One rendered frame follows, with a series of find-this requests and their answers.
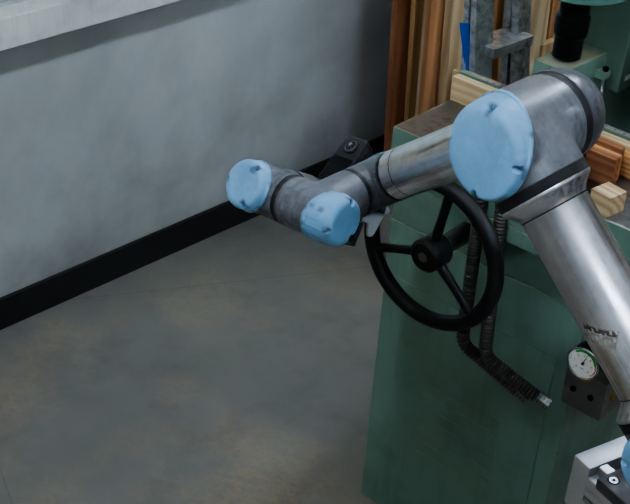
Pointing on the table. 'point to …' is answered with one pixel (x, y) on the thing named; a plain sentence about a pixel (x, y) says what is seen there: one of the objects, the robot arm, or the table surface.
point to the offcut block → (608, 199)
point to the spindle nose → (570, 31)
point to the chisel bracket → (595, 58)
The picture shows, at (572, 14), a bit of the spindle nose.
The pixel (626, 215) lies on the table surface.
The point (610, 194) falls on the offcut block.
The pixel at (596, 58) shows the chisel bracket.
